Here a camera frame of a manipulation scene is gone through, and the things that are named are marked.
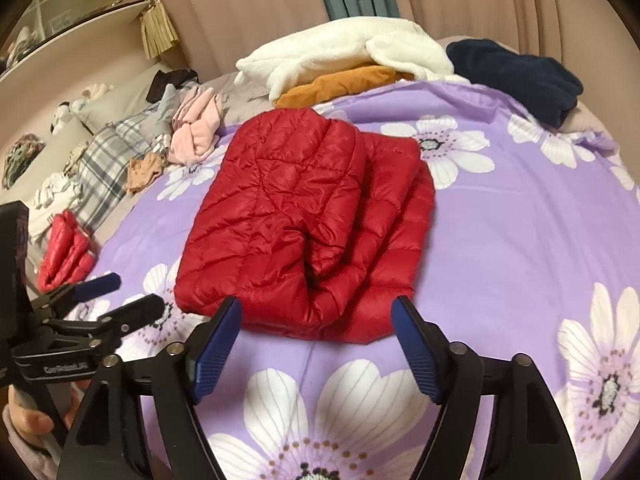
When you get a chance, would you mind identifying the white crumpled cloth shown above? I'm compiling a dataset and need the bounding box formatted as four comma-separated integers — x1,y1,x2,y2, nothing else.
27,172,86,241

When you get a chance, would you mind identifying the person's left hand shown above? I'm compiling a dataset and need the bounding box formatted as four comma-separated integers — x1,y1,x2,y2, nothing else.
5,390,55,437

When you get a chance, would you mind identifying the grey garment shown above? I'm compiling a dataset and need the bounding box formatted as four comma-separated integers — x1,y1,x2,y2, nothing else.
155,82,181,133

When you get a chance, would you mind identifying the navy blue garment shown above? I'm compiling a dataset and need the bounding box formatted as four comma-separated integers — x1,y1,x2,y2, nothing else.
445,37,585,128

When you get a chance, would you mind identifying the purple floral bedsheet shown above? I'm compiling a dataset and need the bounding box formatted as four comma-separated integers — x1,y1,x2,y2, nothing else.
65,77,636,480

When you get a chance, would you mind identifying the mustard orange garment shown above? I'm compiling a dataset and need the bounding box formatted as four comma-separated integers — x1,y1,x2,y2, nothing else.
274,64,416,109

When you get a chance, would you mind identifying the beige pillow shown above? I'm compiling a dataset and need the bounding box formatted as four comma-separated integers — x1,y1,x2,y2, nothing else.
75,65,166,133

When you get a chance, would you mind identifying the black and white plush toy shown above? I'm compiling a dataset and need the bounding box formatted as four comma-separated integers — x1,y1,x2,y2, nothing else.
50,101,83,136

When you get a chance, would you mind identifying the pink curtain panel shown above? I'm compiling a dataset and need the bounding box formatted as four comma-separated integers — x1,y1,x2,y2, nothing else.
382,0,636,111
135,0,331,83

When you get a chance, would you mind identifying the tan garment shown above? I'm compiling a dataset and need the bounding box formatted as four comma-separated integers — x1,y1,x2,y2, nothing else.
125,152,166,196

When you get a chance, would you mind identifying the grey plaid shirt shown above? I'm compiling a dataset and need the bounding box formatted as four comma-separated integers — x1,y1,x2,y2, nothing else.
75,110,173,233

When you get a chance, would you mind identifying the small folded red puffer jacket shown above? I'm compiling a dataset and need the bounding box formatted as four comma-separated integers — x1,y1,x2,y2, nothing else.
37,209,97,293

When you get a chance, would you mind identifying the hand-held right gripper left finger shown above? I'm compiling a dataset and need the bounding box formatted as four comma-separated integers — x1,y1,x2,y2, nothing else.
56,296,244,480

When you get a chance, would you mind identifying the multicoloured cloth bundle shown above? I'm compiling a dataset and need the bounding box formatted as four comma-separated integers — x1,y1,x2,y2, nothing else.
2,132,47,190

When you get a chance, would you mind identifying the large red puffer jacket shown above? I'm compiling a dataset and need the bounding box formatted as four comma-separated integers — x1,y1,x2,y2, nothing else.
174,107,437,346

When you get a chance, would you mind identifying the pink garment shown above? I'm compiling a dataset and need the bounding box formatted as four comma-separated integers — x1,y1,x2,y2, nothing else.
167,85,226,166

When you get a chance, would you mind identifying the white fleece garment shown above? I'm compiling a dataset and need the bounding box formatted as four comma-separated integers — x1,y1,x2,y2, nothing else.
235,16,471,103

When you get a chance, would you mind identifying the black garment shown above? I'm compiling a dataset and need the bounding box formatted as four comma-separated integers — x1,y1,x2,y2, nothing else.
147,67,200,103

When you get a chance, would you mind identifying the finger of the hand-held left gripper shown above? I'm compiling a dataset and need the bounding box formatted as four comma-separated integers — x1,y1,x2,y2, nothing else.
30,272,122,319
51,294,166,344

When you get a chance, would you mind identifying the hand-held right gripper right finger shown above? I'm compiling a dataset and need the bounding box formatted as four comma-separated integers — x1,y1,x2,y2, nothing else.
391,296,583,480

